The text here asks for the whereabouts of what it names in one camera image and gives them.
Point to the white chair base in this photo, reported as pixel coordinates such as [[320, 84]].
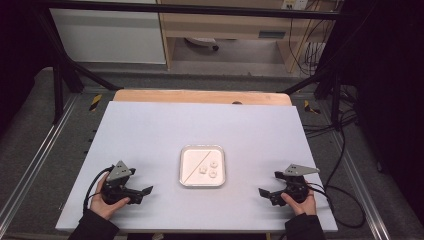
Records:
[[203, 41]]

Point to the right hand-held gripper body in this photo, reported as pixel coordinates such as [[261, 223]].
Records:
[[296, 186]]

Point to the white cabinet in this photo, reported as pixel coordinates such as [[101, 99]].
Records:
[[106, 36]]

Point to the aluminium floor rail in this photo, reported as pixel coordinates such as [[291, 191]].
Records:
[[36, 160], [363, 186]]

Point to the person's right hand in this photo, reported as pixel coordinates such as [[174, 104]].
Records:
[[301, 207]]

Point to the white square tray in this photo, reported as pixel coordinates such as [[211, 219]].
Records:
[[191, 160]]

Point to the wooden table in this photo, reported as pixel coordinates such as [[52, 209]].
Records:
[[200, 96]]

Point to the light wooden desk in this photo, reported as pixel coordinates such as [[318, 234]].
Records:
[[226, 25]]

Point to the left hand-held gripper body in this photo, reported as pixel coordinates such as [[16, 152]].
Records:
[[118, 173]]

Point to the wooden skewer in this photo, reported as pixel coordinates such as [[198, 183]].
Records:
[[197, 167]]

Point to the yellow black tape strip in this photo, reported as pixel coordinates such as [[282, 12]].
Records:
[[95, 102], [310, 107]]

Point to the white power strip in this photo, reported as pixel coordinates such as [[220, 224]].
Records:
[[295, 4]]

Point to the white marshmallow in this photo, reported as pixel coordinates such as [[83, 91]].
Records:
[[212, 173], [213, 164]]

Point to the person's left hand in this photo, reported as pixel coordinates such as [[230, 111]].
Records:
[[101, 206]]

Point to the black metal frame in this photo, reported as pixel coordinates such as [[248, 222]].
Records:
[[200, 9]]

